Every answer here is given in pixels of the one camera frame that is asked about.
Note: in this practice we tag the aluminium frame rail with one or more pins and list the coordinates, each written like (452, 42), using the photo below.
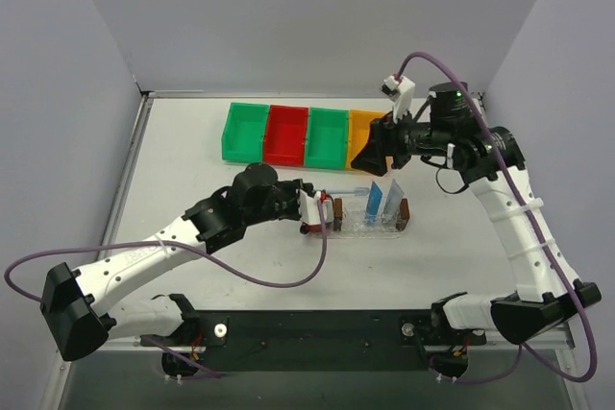
(554, 339)

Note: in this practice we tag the red bin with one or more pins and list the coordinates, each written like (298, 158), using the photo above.
(285, 136)

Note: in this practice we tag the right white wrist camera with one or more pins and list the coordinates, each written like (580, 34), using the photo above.
(400, 91)

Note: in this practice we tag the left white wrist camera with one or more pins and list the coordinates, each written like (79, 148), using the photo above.
(317, 210)

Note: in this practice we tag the green bin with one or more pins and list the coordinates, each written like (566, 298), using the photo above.
(242, 138)
(327, 139)

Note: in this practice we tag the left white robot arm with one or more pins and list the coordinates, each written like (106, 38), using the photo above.
(84, 307)

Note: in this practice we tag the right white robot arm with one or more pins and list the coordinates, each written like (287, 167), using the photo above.
(548, 291)

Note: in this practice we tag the white toothbrush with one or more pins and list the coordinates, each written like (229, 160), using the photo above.
(360, 191)

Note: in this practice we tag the left green bin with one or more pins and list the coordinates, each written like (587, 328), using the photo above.
(242, 138)

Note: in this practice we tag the clear holder with wooden ends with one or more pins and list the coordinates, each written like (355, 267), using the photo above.
(355, 218)

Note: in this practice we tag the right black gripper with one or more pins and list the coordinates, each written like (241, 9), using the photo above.
(390, 139)

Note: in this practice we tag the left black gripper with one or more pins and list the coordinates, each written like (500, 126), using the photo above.
(296, 198)

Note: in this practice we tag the blue toothbrush case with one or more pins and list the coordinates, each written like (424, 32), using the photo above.
(373, 204)

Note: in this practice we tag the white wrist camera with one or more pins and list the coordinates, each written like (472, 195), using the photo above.
(400, 91)
(317, 210)

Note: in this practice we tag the clear textured oval tray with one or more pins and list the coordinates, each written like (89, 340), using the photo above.
(365, 234)

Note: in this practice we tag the yellow bin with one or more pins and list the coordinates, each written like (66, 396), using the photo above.
(358, 131)

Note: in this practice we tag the right green bin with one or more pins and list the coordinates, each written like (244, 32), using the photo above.
(327, 139)

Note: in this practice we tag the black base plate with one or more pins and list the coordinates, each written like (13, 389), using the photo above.
(217, 342)

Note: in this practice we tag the red mug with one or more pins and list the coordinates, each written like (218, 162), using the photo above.
(314, 227)

